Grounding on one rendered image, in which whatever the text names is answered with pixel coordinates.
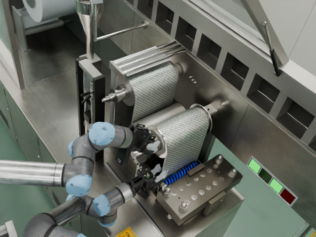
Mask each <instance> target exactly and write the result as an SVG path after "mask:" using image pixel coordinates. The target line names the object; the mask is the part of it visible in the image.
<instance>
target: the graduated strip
mask: <svg viewBox="0 0 316 237"><path fill-rule="evenodd" d="M104 165H105V166H106V167H107V168H108V170H109V171H110V172H111V174H112V175H113V176H114V178H115V179H116V180H117V181H118V183H119V184H122V183H123V181H122V180H121V178H120V177H119V176H118V175H117V173H116V172H115V171H114V170H113V168H112V167H111V166H110V164H109V163H108V162H106V163H104ZM132 200H133V202H134V203H135V204H136V206H137V207H138V208H139V209H140V211H141V212H142V213H143V215H144V216H145V217H146V219H147V220H148V221H149V222H150V224H151V225H152V226H153V228H154V229H155V230H156V231H157V233H158V234H159V235H160V236H161V237H167V236H166V235H165V234H164V232H163V231H162V230H161V229H160V227H159V226H158V225H157V224H156V223H155V221H154V220H153V219H152V218H151V216H150V215H149V214H148V212H147V211H146V210H145V209H144V207H143V206H142V205H141V204H140V202H139V201H138V200H137V198H136V197H133V198H132Z"/></svg>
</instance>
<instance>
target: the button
mask: <svg viewBox="0 0 316 237"><path fill-rule="evenodd" d="M116 237H137V236H136V235H135V233H134V232H133V231H132V230H131V228H130V227H128V228H127V229H125V230H124V231H122V232H120V233H119V234H117V235H116Z"/></svg>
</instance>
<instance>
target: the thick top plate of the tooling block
mask: <svg viewBox="0 0 316 237"><path fill-rule="evenodd" d="M218 155H219V154H218ZM218 155H217V156H218ZM217 156H215V157H214V158H212V159H210V160H208V161H207V162H205V163H204V164H203V165H204V166H205V168H204V169H203V170H201V171H200V172H198V173H196V174H195V175H193V176H192V177H189V176H188V175H187V174H186V175H184V176H183V177H181V178H180V179H178V180H176V181H174V182H173V183H171V184H169V185H168V187H170V188H171V196H169V197H165V196H164V195H163V190H160V191H158V193H157V197H156V200H157V201H158V202H159V203H160V204H161V205H162V206H163V208H164V209H165V210H166V211H167V212H168V214H169V215H170V216H171V217H172V219H173V220H174V221H175V222H176V223H177V225H178V226H179V225H181V224H182V223H183V222H185V221H186V220H187V219H189V218H190V217H192V216H193V215H195V214H196V213H197V212H199V211H200V210H202V209H203V208H205V207H206V205H207V203H208V201H209V200H210V199H212V198H213V197H215V196H216V195H218V194H219V193H221V192H222V191H224V192H225V193H226V192H227V191H229V190H230V189H231V188H233V187H234V186H236V185H237V184H239V183H240V181H241V179H242V177H243V175H242V174H241V173H240V172H239V171H238V170H237V175H236V177H235V178H232V177H230V176H229V172H230V171H231V170H232V168H234V166H233V165H232V164H231V163H230V162H229V161H228V160H226V159H225V158H224V157H223V161H222V163H221V164H217V163H216V162H215V159H216V157H217ZM181 202H186V203H187V210H186V211H185V212H181V211H179V209H178V207H179V205H180V204H181Z"/></svg>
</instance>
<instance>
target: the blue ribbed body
mask: <svg viewBox="0 0 316 237"><path fill-rule="evenodd" d="M198 165H199V162H196V161H194V163H191V164H189V166H187V167H184V168H182V170H179V172H177V173H174V175H172V176H169V178H166V179H164V183H165V184H166V185H169V184H171V183H173V182H174V181H176V180H178V179H180V178H181V177H183V176H184V175H186V174H187V172H188V171H189V170H191V169H193V168H194V167H196V166H198Z"/></svg>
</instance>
